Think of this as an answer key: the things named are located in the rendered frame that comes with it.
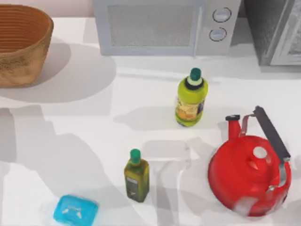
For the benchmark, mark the round microwave knob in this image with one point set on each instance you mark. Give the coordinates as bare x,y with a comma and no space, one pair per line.
221,14
218,34

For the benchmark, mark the light blue soap box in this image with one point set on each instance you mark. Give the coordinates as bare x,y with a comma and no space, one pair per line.
75,209

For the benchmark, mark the light green bottle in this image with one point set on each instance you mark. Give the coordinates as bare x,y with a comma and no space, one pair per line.
191,99

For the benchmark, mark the pale microwave oven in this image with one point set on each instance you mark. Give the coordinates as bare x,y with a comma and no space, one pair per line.
164,26

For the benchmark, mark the dark olive oil bottle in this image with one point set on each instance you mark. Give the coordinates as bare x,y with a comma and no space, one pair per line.
137,176

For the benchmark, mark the red kettle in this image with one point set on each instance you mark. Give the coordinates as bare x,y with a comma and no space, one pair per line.
249,174

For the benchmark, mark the brown woven basket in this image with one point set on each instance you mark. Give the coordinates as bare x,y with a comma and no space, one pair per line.
21,47

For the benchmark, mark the microwave oven door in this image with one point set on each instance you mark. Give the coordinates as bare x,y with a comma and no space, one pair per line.
148,27

